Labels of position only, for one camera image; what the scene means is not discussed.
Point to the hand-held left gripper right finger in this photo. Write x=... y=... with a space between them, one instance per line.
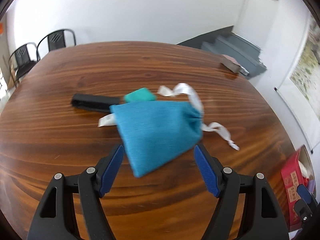
x=207 y=172

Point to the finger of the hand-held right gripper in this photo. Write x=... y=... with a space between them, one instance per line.
x=306 y=196

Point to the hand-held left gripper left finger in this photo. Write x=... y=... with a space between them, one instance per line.
x=112 y=170

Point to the pink tin box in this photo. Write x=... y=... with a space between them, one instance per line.
x=291 y=180

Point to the wooden desktop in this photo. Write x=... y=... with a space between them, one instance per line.
x=175 y=67

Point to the black rectangular case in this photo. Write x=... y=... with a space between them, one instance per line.
x=92 y=101

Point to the green rectangular block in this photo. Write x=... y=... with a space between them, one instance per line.
x=140 y=95

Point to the deck of cards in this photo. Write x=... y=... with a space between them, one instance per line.
x=230 y=63

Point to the grey staircase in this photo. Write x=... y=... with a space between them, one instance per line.
x=237 y=47

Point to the black metal chair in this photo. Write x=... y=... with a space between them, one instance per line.
x=22 y=55
x=56 y=40

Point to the hanging wall scroll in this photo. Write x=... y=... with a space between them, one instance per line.
x=307 y=75

